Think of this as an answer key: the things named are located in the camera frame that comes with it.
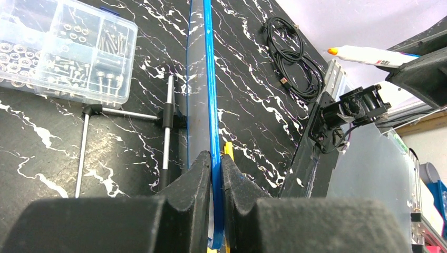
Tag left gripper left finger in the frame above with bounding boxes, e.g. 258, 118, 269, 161
2, 151, 211, 252

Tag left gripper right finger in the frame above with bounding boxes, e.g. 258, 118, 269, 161
221, 155, 411, 252

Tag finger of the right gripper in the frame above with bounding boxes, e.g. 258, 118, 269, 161
378, 17, 446, 109

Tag white marker pen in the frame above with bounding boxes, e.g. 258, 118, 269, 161
327, 45, 420, 69

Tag blue-framed whiteboard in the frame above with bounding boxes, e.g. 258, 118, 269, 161
186, 1, 225, 250

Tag whiteboard metal stand legs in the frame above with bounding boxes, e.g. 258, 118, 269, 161
74, 75, 186, 198

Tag clear plastic organizer box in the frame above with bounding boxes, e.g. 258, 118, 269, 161
1, 1, 138, 108

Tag yellow-handled screwdriver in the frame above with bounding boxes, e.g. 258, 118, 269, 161
224, 142, 234, 160

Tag aluminium frame rail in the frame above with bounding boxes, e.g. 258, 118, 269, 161
323, 59, 347, 101

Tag black coiled cable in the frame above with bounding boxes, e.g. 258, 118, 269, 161
261, 16, 326, 104

